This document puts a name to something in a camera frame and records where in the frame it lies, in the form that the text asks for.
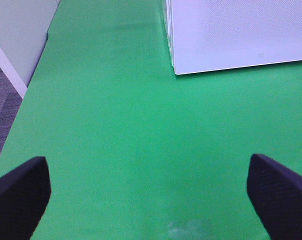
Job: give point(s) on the white microwave door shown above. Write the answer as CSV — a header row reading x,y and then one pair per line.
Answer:
x,y
212,35

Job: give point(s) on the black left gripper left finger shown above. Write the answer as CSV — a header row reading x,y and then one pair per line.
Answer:
x,y
24,195

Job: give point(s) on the green table mat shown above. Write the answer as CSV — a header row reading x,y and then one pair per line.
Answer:
x,y
136,152

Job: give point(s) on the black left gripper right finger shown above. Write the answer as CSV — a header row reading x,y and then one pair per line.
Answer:
x,y
275,192

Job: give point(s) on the white microwave oven body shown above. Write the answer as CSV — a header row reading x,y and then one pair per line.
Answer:
x,y
166,11

